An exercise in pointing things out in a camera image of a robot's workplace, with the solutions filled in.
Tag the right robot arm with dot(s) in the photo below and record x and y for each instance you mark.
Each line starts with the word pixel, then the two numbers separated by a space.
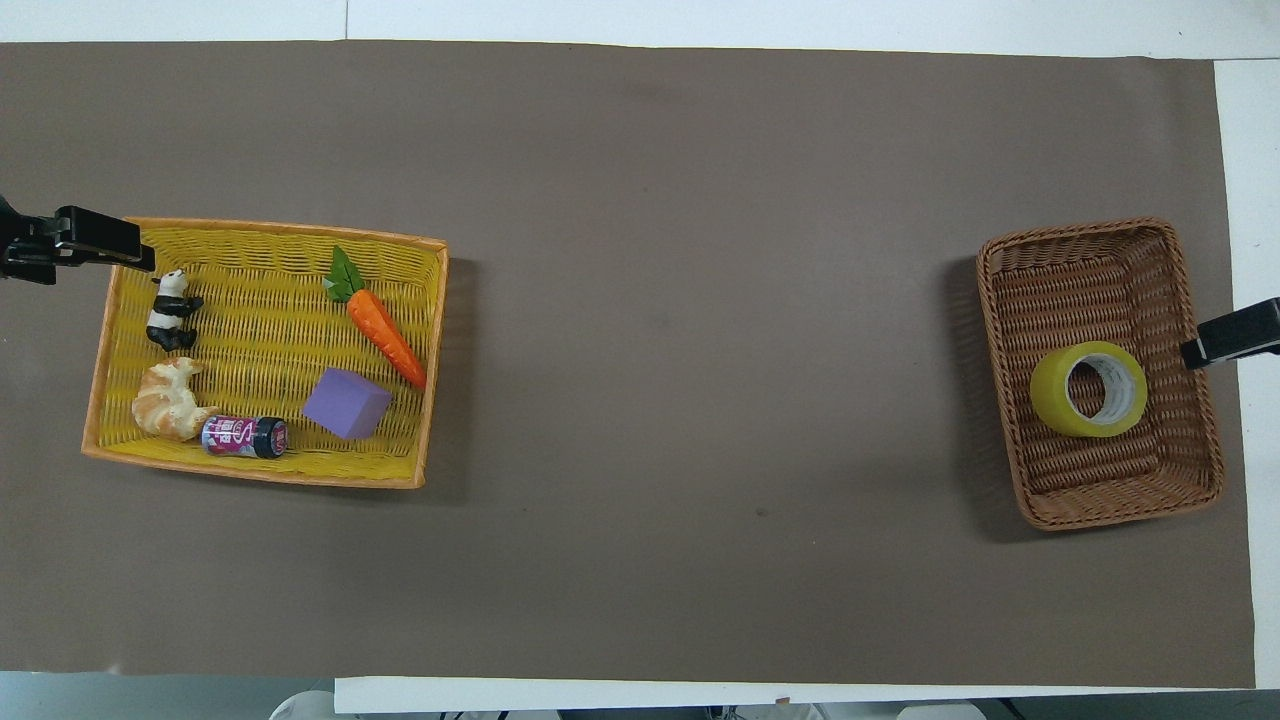
pixel 940 713

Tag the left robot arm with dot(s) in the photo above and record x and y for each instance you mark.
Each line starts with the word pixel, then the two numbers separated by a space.
pixel 300 708

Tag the yellow wicker basket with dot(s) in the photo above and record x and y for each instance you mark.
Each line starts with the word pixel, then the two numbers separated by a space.
pixel 265 335

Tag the yellow tape roll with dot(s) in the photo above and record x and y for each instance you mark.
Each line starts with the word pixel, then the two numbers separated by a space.
pixel 1048 398

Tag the brown wicker basket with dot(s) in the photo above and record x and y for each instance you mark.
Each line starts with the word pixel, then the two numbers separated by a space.
pixel 1095 285

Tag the orange toy carrot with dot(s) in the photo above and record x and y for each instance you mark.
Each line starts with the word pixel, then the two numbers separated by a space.
pixel 385 335

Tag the purple foam block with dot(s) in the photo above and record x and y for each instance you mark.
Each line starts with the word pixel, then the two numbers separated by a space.
pixel 345 405

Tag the pink drink can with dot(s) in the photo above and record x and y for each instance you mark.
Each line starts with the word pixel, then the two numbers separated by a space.
pixel 240 437

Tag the panda toy figure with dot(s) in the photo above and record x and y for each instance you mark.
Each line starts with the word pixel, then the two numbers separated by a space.
pixel 170 318

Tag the tan animal figurine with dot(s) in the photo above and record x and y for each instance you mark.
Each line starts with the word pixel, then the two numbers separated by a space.
pixel 165 405

